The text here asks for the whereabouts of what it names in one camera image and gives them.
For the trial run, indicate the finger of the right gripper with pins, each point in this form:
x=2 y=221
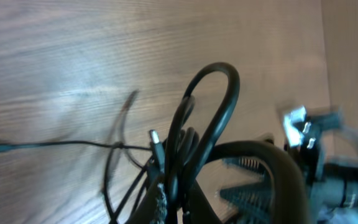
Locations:
x=247 y=164
x=251 y=200

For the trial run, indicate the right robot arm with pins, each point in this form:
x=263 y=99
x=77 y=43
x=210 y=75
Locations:
x=330 y=185

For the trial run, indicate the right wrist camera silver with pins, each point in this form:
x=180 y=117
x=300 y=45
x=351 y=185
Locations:
x=297 y=128

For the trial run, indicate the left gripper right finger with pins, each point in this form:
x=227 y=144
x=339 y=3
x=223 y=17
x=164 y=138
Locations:
x=197 y=209

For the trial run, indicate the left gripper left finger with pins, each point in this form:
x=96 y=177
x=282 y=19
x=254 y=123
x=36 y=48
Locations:
x=153 y=208

